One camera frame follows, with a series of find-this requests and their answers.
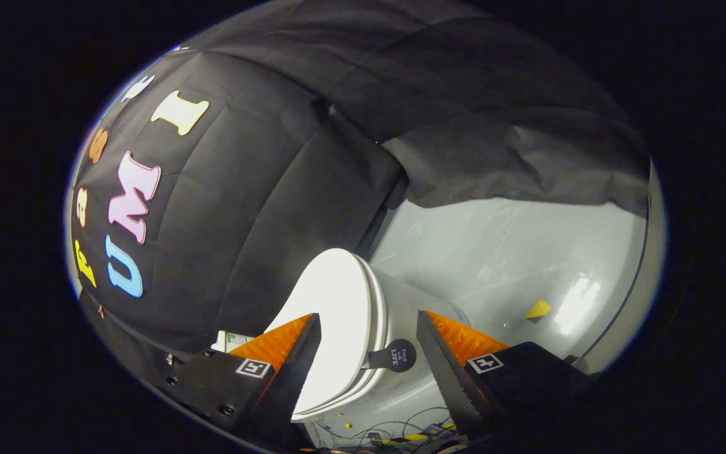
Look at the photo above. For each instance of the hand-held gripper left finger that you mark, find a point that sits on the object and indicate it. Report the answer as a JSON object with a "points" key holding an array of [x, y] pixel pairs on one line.
{"points": [[300, 372]]}

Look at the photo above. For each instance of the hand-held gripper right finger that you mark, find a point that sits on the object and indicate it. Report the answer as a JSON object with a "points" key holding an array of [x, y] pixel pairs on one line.
{"points": [[448, 372]]}

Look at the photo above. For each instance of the black lid lifter tab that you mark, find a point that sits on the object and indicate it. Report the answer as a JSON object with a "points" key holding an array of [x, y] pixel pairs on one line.
{"points": [[396, 357]]}

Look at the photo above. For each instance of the white toilet body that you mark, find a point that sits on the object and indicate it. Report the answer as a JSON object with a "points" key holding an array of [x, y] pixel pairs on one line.
{"points": [[410, 302]]}

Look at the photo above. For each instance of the white box with green label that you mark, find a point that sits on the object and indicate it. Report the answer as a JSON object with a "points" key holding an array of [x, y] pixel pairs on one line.
{"points": [[232, 340]]}

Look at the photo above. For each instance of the small yellow floor piece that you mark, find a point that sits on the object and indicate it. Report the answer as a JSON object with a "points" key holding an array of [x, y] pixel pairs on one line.
{"points": [[537, 309]]}

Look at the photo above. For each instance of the black backdrop cloth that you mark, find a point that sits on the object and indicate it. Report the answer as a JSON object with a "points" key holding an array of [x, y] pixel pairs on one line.
{"points": [[262, 164]]}

